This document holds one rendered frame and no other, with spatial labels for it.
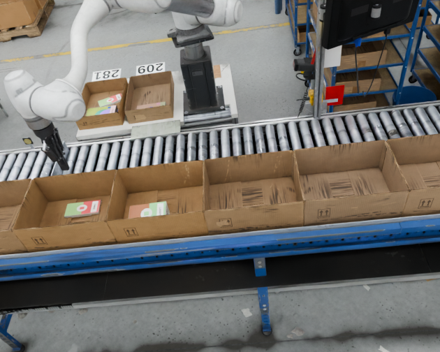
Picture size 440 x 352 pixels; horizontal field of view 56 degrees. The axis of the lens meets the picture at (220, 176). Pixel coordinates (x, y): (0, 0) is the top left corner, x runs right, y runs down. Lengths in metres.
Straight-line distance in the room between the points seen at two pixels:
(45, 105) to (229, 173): 0.84
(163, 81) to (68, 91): 1.49
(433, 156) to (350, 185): 0.39
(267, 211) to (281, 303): 1.02
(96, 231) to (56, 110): 0.57
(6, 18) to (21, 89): 4.66
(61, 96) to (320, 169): 1.13
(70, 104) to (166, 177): 0.66
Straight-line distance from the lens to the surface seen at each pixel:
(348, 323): 2.51
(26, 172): 2.60
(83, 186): 2.00
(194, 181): 1.89
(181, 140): 2.38
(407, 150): 1.96
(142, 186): 1.94
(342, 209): 1.68
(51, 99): 1.43
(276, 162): 1.83
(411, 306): 2.63
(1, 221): 2.19
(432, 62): 3.79
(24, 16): 6.07
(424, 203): 1.78
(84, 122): 2.66
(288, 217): 1.66
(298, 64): 2.26
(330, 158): 1.87
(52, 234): 1.82
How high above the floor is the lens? 2.28
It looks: 46 degrees down
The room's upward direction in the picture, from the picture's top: 10 degrees counter-clockwise
